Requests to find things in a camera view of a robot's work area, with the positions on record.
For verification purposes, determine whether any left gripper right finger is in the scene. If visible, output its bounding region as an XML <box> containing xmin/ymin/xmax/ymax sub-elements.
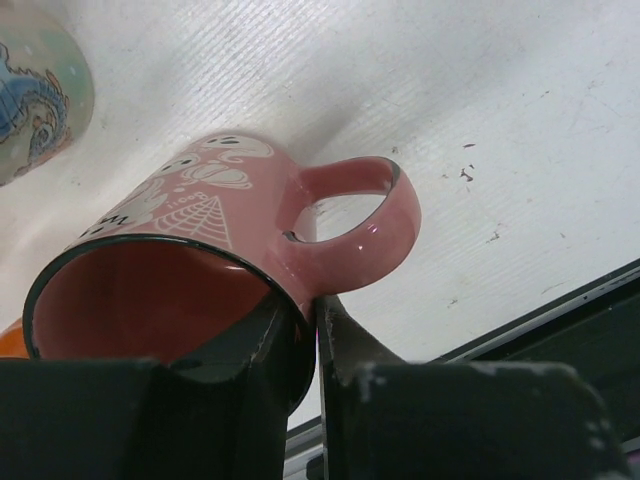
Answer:
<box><xmin>314</xmin><ymin>296</ymin><xmax>632</xmax><ymax>479</ymax></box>

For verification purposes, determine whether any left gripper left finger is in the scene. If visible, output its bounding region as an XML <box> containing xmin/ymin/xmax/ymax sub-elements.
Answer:
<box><xmin>1</xmin><ymin>294</ymin><xmax>314</xmax><ymax>479</ymax></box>

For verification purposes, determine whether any pink ghost pattern mug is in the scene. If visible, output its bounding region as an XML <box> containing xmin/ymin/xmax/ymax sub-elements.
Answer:
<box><xmin>22</xmin><ymin>131</ymin><xmax>422</xmax><ymax>408</ymax></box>

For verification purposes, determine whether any orange mug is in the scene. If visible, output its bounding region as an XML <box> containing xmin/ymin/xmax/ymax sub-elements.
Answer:
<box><xmin>0</xmin><ymin>318</ymin><xmax>29</xmax><ymax>359</ymax></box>

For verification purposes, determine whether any cream seahorse pattern mug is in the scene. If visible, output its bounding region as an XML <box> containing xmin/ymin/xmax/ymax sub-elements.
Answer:
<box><xmin>1</xmin><ymin>1</ymin><xmax>94</xmax><ymax>186</ymax></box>

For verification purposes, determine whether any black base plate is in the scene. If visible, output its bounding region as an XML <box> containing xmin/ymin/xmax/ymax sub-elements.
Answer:
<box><xmin>284</xmin><ymin>263</ymin><xmax>639</xmax><ymax>479</ymax></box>

